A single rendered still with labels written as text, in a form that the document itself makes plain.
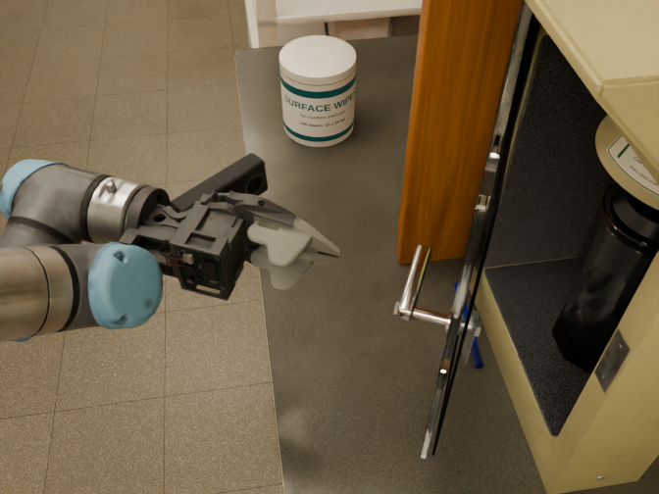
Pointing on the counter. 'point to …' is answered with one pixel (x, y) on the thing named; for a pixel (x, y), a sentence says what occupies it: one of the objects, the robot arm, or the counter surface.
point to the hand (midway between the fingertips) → (329, 247)
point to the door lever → (406, 310)
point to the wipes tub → (318, 89)
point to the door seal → (486, 237)
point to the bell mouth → (625, 164)
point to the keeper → (612, 361)
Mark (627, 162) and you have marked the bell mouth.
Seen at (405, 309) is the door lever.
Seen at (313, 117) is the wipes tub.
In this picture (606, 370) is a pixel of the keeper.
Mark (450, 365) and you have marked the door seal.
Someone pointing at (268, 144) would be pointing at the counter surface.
